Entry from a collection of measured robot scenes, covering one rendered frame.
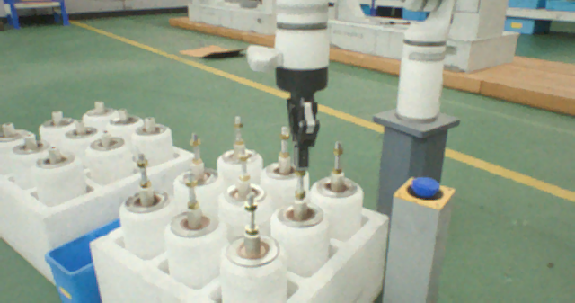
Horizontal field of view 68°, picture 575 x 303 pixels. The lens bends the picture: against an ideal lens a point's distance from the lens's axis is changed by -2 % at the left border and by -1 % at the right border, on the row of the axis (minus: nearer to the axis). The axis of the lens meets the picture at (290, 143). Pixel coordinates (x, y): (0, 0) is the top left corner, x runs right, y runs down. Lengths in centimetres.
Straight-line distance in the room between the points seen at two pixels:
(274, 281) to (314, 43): 32
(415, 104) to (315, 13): 48
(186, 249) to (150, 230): 11
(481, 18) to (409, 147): 177
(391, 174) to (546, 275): 40
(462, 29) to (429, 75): 176
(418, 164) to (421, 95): 16
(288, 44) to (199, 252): 33
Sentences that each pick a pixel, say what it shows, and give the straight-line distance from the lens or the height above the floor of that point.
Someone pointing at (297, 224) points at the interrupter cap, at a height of 25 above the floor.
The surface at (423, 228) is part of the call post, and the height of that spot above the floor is 27.
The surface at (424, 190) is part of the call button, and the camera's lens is 65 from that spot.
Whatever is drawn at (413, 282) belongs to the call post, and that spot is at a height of 18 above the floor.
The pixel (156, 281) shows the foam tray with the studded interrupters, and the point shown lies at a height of 18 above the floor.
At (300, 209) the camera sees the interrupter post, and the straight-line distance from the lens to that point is 69.
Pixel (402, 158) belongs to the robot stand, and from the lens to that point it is 103.
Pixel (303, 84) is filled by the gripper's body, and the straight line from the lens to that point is 59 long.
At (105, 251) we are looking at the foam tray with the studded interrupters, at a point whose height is 18.
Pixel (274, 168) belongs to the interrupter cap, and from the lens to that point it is 86.
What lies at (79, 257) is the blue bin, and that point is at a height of 8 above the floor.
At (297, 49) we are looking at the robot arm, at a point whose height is 52.
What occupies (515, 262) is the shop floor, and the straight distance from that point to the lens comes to 114.
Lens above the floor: 62
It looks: 22 degrees down
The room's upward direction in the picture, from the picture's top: straight up
